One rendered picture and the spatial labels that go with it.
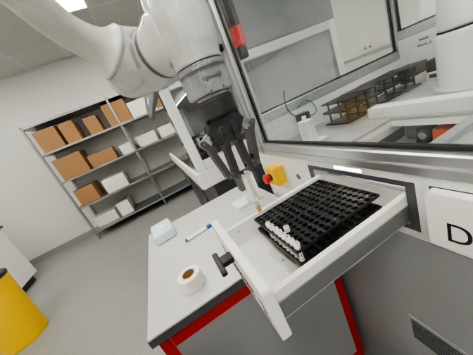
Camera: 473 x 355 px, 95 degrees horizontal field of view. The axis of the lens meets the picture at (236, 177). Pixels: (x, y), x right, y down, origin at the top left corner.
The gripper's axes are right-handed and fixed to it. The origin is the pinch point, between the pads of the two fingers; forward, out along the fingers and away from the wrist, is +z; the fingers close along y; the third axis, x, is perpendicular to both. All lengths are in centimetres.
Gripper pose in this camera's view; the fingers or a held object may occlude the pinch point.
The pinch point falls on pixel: (249, 187)
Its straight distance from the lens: 48.8
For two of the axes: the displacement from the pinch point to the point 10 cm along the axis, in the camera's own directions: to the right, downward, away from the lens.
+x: -4.0, -1.5, 9.0
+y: 8.4, -4.7, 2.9
